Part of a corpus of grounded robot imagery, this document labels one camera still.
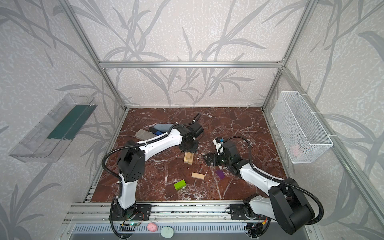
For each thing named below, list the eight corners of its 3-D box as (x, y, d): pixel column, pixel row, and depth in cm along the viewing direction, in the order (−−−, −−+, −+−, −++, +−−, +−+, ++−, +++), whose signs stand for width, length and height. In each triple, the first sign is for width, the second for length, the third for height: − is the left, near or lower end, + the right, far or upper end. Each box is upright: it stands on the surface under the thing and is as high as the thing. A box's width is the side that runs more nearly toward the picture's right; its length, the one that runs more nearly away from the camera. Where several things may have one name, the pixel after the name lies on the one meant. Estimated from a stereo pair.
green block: (176, 190, 82) (175, 189, 80) (174, 185, 84) (173, 183, 82) (186, 185, 84) (186, 183, 82) (184, 180, 86) (184, 178, 84)
